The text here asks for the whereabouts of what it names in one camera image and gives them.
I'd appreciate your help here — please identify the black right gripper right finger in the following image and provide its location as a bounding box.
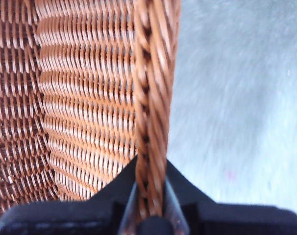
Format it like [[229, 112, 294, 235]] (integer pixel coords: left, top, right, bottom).
[[164, 160, 297, 235]]

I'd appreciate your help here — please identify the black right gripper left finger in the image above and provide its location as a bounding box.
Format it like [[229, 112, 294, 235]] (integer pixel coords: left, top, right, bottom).
[[0, 155, 139, 235]]

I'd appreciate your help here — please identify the brown wicker basket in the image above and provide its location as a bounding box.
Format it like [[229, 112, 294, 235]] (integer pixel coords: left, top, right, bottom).
[[0, 0, 182, 225]]

